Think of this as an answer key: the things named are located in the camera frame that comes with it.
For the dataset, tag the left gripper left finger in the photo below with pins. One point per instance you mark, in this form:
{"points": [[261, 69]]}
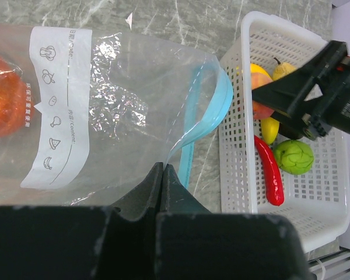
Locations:
{"points": [[93, 242]]}

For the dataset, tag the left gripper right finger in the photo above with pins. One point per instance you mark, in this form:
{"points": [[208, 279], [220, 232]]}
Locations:
{"points": [[194, 243]]}

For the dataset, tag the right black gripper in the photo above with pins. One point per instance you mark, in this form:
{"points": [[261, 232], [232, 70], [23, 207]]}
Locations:
{"points": [[316, 97]]}

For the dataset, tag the yellow toy potato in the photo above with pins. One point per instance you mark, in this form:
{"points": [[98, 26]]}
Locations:
{"points": [[282, 69]]}

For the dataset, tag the toy peach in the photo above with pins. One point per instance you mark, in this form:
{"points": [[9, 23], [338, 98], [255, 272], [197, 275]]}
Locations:
{"points": [[259, 101]]}

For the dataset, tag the yellow toy banana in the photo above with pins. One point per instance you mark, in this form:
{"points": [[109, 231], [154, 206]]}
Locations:
{"points": [[269, 126]]}

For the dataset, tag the green toy fruit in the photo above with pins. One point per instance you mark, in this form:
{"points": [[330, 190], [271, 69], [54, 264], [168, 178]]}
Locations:
{"points": [[294, 157]]}

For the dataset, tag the red chili pepper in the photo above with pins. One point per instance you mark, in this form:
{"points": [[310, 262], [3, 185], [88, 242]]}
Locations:
{"points": [[272, 176]]}

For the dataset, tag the clear zip top bag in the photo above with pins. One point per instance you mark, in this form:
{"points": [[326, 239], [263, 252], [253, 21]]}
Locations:
{"points": [[102, 108]]}

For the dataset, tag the orange toy pumpkin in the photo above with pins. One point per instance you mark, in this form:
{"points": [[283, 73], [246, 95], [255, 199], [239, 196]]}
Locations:
{"points": [[12, 100]]}

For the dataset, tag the white plastic basket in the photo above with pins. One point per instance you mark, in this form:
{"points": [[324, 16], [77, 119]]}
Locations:
{"points": [[317, 203]]}

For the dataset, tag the aluminium frame rail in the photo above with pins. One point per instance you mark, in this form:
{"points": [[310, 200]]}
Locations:
{"points": [[331, 266]]}

